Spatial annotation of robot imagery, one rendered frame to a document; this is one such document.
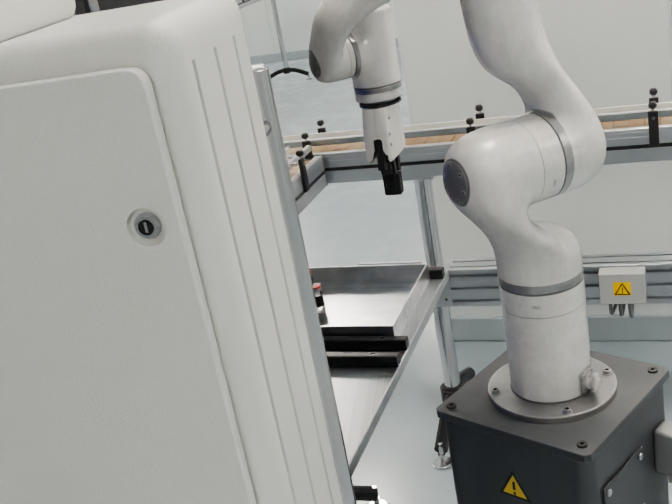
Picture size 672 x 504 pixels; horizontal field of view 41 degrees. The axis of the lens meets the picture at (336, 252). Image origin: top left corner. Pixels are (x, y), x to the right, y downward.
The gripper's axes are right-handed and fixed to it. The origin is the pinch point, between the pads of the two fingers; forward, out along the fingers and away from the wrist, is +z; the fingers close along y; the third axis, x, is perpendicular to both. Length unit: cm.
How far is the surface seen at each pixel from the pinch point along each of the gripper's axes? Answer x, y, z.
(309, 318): 17, 82, -14
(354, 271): -12.8, -5.8, 19.9
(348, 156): -39, -82, 18
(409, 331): 3.6, 15.1, 22.3
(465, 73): -16, -144, 11
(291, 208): 17, 81, -25
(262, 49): -387, -796, 94
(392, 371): 4.2, 28.8, 22.3
